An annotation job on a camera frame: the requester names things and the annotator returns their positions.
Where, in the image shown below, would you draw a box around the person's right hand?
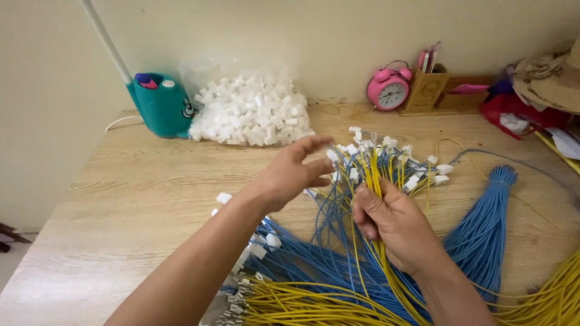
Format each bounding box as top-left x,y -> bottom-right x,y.
352,179 -> 448,278

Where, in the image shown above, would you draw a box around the person's left hand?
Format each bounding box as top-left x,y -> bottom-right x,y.
250,135 -> 337,214

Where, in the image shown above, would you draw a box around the bunch of wires with connectors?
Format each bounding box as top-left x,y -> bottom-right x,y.
303,127 -> 455,326

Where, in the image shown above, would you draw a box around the bag of white plastic connectors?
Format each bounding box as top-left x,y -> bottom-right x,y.
178,56 -> 316,147

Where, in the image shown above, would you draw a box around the pink alarm clock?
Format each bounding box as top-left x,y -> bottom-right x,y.
366,60 -> 413,112

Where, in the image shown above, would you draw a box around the wooden desk organizer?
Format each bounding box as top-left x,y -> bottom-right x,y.
398,63 -> 500,117

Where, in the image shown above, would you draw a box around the pens in organizer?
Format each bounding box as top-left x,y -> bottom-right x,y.
417,41 -> 442,74

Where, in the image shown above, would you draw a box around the teal desk lamp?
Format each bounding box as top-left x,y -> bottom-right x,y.
80,0 -> 198,139

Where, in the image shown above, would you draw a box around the pink flat item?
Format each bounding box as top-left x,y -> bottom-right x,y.
449,83 -> 491,95

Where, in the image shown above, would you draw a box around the purple cloth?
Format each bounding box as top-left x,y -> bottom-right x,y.
488,64 -> 518,97

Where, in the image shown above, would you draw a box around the red bag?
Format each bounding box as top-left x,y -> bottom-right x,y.
480,92 -> 572,141

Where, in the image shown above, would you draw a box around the stack of papers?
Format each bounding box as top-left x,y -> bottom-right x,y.
534,127 -> 580,176

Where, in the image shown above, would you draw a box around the straw hat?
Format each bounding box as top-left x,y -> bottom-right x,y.
512,36 -> 580,115

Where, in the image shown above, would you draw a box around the dark wooden furniture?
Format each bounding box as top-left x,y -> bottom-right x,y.
0,221 -> 33,254

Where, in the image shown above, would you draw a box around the pile of blue wires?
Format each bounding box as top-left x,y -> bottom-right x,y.
210,192 -> 436,325

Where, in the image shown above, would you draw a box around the pile of yellow terminal wires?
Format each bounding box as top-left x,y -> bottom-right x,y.
213,271 -> 431,326

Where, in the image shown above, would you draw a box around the single yellow wire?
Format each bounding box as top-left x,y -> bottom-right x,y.
435,138 -> 580,247

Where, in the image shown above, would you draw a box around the tied blue wire bundle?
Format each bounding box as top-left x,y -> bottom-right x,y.
443,165 -> 518,311

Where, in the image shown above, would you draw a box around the grey cable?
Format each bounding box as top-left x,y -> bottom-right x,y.
448,148 -> 580,206

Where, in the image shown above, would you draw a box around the white lamp cable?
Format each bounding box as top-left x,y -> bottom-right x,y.
105,115 -> 144,135

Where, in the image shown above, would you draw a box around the yellow wire bundle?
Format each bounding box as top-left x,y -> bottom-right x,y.
471,248 -> 580,326

